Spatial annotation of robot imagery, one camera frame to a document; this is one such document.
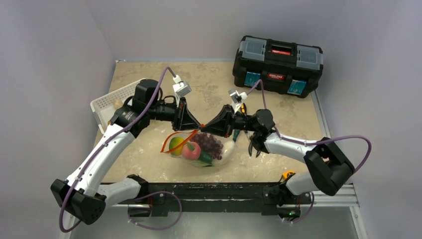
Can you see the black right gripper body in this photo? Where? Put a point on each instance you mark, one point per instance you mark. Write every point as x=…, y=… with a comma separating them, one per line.
x=230, y=121

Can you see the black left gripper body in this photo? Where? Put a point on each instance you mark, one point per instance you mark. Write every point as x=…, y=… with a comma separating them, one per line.
x=163, y=112

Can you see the red grape bunch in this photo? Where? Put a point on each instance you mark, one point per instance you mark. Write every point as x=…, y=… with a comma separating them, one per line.
x=208, y=143

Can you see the white radish with leaves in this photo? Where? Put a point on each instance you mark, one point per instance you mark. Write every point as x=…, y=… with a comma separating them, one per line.
x=228, y=150

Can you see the peach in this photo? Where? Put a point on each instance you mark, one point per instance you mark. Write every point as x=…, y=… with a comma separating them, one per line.
x=191, y=151

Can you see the clear zip bag orange zipper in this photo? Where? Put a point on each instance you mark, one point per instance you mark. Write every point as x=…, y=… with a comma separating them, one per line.
x=187, y=135

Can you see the green cucumber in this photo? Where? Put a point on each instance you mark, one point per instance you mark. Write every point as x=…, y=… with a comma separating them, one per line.
x=205, y=157

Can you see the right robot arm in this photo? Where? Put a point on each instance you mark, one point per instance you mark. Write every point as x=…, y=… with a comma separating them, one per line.
x=328, y=167

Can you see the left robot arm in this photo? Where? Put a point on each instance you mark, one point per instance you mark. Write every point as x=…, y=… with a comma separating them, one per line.
x=82, y=195

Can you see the black pliers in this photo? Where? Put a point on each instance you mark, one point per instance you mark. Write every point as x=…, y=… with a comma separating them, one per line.
x=252, y=147

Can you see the black yellow screwdriver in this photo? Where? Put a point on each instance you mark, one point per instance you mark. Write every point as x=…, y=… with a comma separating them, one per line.
x=243, y=109

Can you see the beige garlic bulb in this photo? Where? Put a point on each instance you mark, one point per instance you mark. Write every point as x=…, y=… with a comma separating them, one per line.
x=117, y=104

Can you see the yellow tape measure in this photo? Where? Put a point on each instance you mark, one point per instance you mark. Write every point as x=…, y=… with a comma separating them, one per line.
x=287, y=174

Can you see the white perforated basket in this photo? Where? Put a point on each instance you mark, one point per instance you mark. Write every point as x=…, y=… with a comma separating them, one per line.
x=103, y=107

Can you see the black toolbox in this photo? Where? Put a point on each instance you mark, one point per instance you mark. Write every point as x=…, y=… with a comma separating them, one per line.
x=286, y=68

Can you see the green handled screwdriver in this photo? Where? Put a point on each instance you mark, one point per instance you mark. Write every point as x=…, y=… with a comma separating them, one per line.
x=235, y=135

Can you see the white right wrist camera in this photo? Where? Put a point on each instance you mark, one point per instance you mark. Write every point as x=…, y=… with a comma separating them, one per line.
x=237, y=99

